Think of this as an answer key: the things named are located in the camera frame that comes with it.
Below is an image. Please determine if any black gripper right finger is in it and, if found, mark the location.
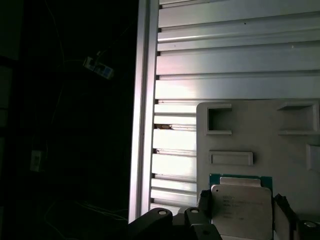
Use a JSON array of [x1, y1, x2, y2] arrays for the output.
[[272, 193, 320, 240]]

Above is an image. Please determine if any grey parts rack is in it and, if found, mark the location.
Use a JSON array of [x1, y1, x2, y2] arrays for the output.
[[196, 99, 320, 240]]

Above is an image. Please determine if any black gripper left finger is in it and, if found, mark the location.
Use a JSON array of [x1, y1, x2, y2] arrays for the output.
[[127, 189, 222, 240]]

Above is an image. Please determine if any silver CPU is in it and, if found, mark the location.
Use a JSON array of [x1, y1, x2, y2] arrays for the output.
[[208, 173, 274, 240]]

